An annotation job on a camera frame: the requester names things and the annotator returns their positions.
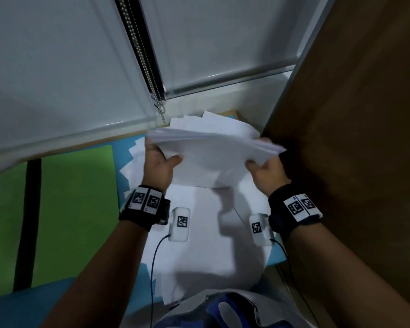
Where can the stack of white sheets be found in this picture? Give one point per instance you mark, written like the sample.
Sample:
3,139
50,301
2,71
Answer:
211,150

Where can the person's left forearm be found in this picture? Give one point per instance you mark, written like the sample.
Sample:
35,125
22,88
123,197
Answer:
106,276

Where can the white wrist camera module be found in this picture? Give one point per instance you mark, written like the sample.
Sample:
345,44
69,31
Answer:
179,225
259,230

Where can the blue table cover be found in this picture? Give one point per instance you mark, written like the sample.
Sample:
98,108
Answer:
24,310

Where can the black strip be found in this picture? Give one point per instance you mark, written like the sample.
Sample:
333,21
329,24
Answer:
26,222

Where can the wide white roller blind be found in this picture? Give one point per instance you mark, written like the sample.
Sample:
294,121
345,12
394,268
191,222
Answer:
61,64

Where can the person's right thumb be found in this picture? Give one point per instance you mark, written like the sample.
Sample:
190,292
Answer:
252,164

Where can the narrow white roller blind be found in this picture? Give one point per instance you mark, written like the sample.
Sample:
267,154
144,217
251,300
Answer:
225,37

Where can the black wristband with square markers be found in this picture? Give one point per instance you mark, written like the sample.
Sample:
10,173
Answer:
144,205
292,213

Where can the person's white and blue shirt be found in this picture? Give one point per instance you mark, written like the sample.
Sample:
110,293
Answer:
225,310

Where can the green mat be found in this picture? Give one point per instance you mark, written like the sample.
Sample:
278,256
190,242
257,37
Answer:
71,208

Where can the person's right hand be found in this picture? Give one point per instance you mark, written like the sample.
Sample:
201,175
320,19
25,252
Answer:
270,174

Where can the loose pile of white paper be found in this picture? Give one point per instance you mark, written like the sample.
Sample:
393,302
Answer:
205,242

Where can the person's left thumb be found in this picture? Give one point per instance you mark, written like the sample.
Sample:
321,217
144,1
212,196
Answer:
176,160

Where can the person's right forearm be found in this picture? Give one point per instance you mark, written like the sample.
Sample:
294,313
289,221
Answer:
348,273

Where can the person's left hand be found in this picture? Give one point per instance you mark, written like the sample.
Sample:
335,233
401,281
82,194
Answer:
155,170

